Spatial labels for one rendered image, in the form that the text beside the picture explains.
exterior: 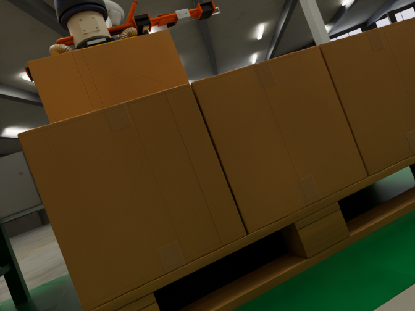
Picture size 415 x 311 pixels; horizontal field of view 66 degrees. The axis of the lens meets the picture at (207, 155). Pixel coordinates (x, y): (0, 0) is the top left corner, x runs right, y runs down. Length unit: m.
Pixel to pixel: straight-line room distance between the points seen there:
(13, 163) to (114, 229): 0.58
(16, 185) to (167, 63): 0.77
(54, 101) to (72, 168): 0.69
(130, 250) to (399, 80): 0.91
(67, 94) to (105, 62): 0.21
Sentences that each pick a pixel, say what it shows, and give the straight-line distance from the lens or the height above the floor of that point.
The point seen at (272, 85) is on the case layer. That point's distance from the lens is 0.88.
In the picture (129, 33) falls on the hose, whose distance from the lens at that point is 1.58.
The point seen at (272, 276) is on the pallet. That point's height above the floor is 0.02.
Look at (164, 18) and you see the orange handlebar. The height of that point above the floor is 1.08.
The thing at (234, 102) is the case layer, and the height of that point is 0.46.
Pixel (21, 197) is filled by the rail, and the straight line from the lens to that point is 1.22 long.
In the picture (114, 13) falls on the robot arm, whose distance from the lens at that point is 2.47.
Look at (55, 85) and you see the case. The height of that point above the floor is 0.83.
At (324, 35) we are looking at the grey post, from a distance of 4.35.
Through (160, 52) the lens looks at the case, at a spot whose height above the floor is 0.86.
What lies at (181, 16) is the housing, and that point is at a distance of 1.77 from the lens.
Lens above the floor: 0.36
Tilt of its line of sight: level
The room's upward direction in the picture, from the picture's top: 21 degrees counter-clockwise
